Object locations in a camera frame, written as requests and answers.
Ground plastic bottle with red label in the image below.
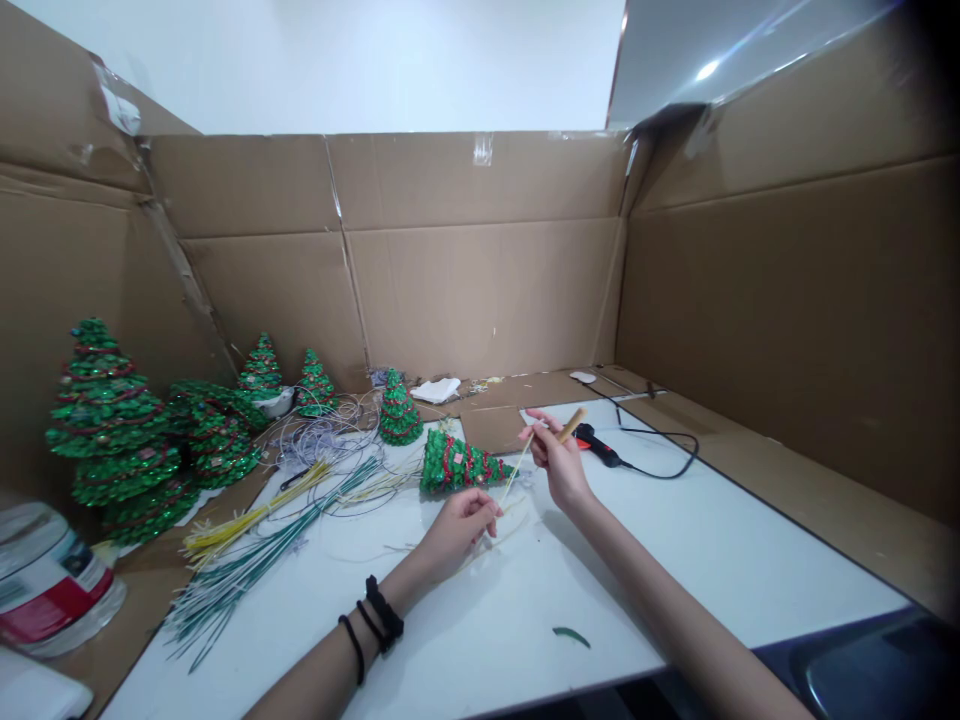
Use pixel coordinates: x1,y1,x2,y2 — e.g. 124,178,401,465
0,500,130,661

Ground flat cardboard piece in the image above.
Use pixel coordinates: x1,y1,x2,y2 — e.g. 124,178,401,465
455,404,543,456

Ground large green sequin tree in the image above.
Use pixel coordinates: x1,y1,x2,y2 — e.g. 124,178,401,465
43,317,205,547

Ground white flat object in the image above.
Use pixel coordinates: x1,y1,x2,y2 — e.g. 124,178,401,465
0,643,96,720

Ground black orange glue gun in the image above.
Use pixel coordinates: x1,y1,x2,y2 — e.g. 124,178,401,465
572,422,630,471

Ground coil of grey wires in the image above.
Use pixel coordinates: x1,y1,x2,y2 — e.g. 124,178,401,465
258,386,395,485

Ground crumpled white tissue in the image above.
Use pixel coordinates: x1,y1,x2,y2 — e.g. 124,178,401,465
409,377,463,406

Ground scattered pale strips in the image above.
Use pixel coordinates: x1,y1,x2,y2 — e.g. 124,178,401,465
329,461,535,575

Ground person's right hand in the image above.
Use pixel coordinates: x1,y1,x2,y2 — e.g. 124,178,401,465
524,408,600,516

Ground small green sequin tree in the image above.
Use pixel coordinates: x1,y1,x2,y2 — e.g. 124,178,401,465
294,347,340,420
376,368,426,448
236,332,286,397
418,427,519,496

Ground black power cable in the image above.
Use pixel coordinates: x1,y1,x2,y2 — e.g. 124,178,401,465
592,380,701,481

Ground black chair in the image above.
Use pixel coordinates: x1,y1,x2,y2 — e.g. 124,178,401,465
749,605,960,720

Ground medium green sequin tree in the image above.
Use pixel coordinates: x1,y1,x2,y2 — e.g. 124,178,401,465
185,408,265,493
167,378,273,436

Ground pale yellow strip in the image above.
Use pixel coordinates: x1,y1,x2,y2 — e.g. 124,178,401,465
494,431,537,520

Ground cardboard enclosure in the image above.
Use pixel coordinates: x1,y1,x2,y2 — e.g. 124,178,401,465
0,0,960,720

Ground bundle of green wires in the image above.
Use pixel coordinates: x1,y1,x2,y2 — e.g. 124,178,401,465
161,455,385,673

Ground bundle of yellow wires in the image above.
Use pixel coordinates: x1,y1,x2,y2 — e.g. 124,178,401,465
182,458,333,565

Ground white bowl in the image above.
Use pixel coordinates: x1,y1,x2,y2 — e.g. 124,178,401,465
250,385,297,420

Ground person's left hand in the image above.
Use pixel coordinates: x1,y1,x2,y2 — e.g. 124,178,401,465
409,487,505,585

